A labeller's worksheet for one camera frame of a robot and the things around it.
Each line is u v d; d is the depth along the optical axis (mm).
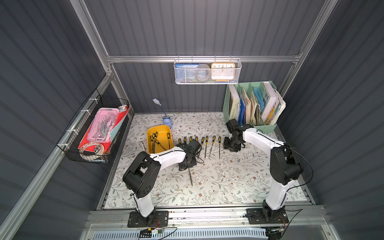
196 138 1045
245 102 955
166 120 1051
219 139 1043
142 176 471
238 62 889
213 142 1025
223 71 886
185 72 842
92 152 676
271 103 958
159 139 1053
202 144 1020
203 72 905
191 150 716
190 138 1047
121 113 773
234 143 791
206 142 1022
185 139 1047
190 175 867
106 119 749
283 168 495
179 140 1025
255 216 728
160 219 738
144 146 999
